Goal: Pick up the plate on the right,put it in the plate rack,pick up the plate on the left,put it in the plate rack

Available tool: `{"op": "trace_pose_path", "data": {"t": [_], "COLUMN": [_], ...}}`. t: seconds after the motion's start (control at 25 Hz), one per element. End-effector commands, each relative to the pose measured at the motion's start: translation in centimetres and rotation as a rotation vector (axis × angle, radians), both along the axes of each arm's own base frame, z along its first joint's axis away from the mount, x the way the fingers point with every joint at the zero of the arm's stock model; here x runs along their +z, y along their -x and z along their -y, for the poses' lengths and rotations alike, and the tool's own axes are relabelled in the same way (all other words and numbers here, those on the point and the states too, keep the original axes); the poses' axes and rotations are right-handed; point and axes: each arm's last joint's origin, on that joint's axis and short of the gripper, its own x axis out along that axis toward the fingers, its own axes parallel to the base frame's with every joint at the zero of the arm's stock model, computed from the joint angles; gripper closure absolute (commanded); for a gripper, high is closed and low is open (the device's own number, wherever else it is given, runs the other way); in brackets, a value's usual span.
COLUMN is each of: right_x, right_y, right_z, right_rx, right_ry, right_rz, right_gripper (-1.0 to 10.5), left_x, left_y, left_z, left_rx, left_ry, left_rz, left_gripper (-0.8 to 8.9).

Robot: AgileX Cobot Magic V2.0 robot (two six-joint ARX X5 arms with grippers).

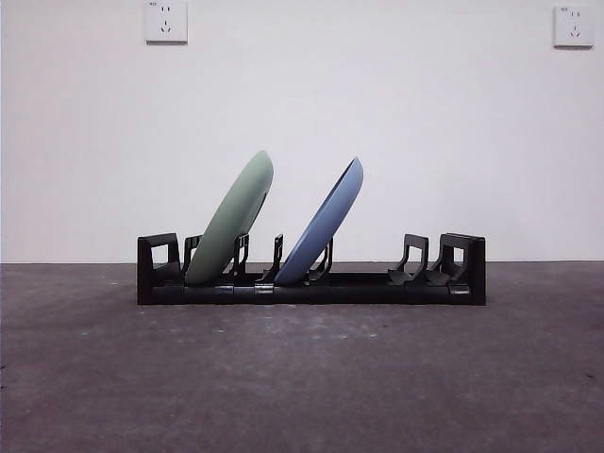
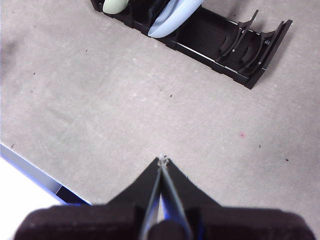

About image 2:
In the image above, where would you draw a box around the blue round plate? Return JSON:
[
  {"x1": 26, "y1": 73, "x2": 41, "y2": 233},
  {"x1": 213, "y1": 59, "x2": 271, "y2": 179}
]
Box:
[{"x1": 147, "y1": 0, "x2": 202, "y2": 39}]

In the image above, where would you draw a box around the grey table edge trim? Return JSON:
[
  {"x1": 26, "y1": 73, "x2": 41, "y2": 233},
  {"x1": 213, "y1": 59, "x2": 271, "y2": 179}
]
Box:
[{"x1": 0, "y1": 143, "x2": 93, "y2": 206}]

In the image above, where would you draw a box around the green round plate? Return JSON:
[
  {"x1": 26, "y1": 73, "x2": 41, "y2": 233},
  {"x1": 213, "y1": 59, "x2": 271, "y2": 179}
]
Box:
[{"x1": 102, "y1": 0, "x2": 130, "y2": 15}]

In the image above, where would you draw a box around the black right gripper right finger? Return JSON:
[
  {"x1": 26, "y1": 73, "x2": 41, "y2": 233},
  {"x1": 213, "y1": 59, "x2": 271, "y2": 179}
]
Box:
[{"x1": 163, "y1": 157, "x2": 317, "y2": 240}]

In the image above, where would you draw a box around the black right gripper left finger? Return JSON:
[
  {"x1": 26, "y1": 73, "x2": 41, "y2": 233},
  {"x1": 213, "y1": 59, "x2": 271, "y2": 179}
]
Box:
[{"x1": 13, "y1": 156, "x2": 162, "y2": 240}]

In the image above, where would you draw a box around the black plastic plate rack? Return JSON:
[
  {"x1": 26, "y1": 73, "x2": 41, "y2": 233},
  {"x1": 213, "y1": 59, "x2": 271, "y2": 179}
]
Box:
[{"x1": 89, "y1": 0, "x2": 293, "y2": 90}]

